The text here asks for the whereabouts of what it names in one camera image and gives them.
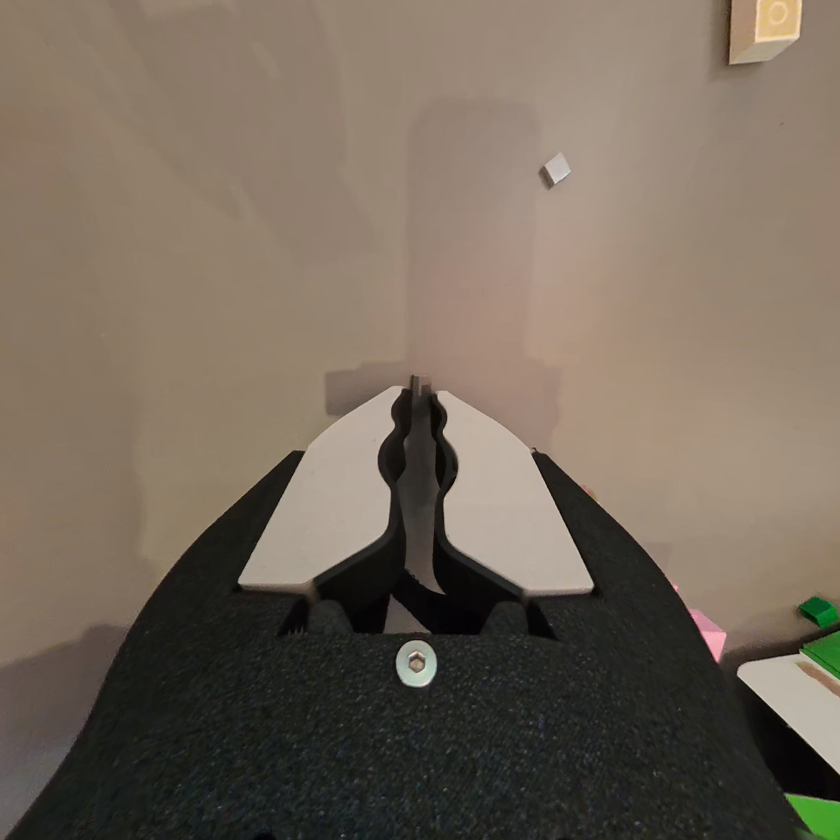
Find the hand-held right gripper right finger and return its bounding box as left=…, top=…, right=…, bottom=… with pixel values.
left=429, top=390, right=595, bottom=632

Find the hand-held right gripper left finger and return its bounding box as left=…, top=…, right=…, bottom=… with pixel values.
left=237, top=386, right=404, bottom=635

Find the small grey brick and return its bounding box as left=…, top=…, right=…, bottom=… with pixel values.
left=402, top=373, right=437, bottom=578

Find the pink block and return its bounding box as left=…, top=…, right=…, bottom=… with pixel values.
left=671, top=581, right=727, bottom=664

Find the white card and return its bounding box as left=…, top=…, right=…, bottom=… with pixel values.
left=736, top=654, right=840, bottom=777

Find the green flat plate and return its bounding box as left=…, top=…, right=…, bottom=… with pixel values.
left=799, top=629, right=840, bottom=681

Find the bright green box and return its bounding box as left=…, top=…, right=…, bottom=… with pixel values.
left=784, top=793, right=840, bottom=840

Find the beige wooden block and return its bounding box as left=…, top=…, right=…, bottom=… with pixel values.
left=728, top=0, right=804, bottom=66

